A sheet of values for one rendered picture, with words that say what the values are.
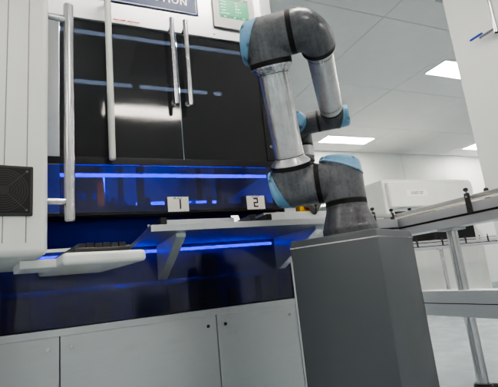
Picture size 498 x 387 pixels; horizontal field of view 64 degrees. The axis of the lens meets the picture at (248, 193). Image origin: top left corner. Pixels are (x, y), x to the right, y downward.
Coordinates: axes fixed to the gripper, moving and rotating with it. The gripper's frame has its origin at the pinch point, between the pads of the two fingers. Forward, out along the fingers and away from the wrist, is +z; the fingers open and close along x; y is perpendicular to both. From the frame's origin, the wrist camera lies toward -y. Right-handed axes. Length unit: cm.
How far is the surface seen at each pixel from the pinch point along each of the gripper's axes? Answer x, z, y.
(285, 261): 0.5, 15.8, 26.6
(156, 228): 58, 5, -5
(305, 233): 0.5, 7.1, 8.3
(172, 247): 50, 9, 8
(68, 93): 80, -30, -17
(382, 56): -235, -205, 183
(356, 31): -176, -205, 152
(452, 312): -84, 47, 26
